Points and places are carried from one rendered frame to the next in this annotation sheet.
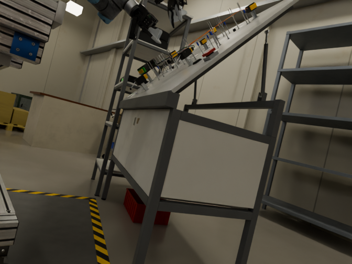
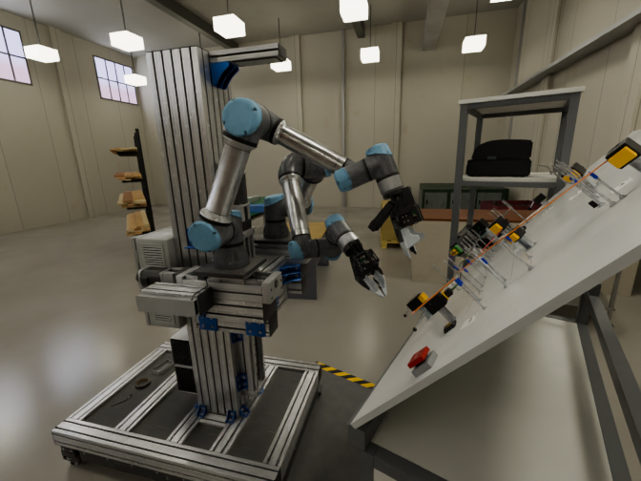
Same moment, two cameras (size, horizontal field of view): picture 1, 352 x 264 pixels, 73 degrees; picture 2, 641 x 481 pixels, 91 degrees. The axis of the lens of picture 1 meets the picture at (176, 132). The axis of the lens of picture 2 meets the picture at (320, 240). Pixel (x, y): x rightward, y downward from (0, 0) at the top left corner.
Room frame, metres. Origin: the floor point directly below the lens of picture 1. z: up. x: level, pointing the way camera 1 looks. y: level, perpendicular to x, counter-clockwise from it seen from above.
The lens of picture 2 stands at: (0.55, -0.50, 1.58)
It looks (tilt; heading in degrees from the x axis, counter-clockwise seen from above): 15 degrees down; 57
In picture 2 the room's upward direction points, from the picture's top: 2 degrees counter-clockwise
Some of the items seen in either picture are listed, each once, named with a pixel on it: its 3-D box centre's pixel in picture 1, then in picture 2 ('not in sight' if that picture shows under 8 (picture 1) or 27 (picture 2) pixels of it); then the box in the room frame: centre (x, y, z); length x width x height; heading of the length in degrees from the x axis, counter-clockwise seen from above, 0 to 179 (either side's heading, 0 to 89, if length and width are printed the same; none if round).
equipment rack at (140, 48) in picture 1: (138, 102); (499, 262); (2.47, 0.45, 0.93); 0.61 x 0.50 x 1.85; 23
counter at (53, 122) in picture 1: (98, 130); (506, 246); (4.67, 1.48, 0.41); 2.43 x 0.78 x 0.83; 132
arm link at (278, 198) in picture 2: not in sight; (276, 206); (1.28, 1.09, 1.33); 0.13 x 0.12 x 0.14; 165
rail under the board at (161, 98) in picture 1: (138, 103); (420, 337); (1.54, 0.28, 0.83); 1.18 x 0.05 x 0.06; 23
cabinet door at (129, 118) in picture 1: (125, 134); not in sight; (1.80, 0.37, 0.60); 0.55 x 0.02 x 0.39; 23
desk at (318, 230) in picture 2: not in sight; (300, 256); (2.48, 2.98, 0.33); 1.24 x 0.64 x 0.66; 49
